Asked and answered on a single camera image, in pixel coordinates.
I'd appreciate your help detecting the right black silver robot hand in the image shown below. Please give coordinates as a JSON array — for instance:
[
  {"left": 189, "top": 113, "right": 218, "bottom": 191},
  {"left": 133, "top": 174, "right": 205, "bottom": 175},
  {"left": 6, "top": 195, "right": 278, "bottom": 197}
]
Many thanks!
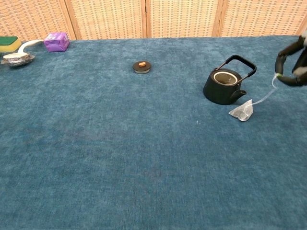
[{"left": 274, "top": 33, "right": 307, "bottom": 87}]

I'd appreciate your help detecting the pyramid tea bag with string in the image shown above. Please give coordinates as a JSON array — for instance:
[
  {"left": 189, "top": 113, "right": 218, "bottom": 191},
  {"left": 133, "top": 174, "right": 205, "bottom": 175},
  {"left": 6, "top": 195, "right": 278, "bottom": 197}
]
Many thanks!
[{"left": 228, "top": 73, "right": 283, "bottom": 122}]

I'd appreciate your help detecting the black cast iron teapot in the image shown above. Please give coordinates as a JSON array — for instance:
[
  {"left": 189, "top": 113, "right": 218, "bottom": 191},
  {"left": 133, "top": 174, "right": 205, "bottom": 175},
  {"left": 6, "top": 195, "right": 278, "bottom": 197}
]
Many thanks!
[{"left": 203, "top": 55, "right": 257, "bottom": 105}]

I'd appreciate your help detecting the black teapot lid wooden knob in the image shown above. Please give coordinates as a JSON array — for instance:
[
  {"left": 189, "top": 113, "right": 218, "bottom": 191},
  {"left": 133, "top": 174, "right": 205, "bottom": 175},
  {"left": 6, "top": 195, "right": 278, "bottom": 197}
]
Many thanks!
[{"left": 132, "top": 60, "right": 152, "bottom": 74}]

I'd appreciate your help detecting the woven rattan folding screen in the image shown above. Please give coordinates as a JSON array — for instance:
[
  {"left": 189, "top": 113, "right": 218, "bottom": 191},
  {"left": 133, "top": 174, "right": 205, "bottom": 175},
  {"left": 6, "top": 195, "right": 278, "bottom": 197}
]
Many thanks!
[{"left": 0, "top": 0, "right": 307, "bottom": 42}]

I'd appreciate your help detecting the blue velvet tablecloth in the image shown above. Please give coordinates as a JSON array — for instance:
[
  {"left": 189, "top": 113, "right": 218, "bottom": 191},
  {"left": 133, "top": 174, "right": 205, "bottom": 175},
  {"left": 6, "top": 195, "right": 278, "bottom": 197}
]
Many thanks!
[{"left": 0, "top": 35, "right": 307, "bottom": 230}]

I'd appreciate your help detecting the purple paper-wrapped box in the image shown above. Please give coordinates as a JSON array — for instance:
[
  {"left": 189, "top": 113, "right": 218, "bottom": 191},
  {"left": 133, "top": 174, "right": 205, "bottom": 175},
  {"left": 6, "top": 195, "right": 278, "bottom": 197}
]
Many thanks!
[{"left": 43, "top": 32, "right": 71, "bottom": 53}]

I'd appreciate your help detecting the white ceramic spoon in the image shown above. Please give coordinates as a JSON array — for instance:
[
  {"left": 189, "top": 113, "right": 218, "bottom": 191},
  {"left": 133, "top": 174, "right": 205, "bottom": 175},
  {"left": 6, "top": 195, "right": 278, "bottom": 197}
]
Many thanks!
[{"left": 9, "top": 39, "right": 44, "bottom": 58}]

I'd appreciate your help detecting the yellow green sponge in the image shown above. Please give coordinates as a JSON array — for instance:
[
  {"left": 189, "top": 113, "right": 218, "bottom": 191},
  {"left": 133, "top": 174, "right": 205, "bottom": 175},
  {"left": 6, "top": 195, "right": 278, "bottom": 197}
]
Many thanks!
[{"left": 0, "top": 36, "right": 22, "bottom": 52}]

